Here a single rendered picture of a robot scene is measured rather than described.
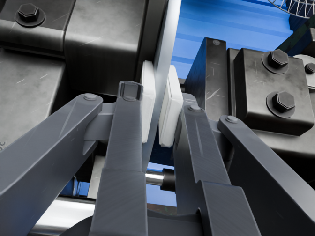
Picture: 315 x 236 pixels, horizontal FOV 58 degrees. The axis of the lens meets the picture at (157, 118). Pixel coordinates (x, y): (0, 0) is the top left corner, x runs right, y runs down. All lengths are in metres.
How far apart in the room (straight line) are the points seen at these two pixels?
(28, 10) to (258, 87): 0.25
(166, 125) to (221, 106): 0.22
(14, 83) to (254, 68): 0.26
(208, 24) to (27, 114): 2.07
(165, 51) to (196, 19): 2.09
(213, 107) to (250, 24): 2.03
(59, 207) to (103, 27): 0.15
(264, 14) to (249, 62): 2.20
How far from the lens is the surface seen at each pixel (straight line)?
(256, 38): 2.34
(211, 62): 0.40
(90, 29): 0.26
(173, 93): 0.15
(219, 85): 0.38
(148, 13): 0.18
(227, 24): 2.31
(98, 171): 0.36
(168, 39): 0.17
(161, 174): 0.44
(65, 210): 0.23
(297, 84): 0.38
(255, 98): 0.34
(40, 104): 0.26
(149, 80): 0.16
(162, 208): 0.55
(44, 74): 0.27
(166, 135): 0.15
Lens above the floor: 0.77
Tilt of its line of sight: 6 degrees up
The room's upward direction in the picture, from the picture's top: 99 degrees clockwise
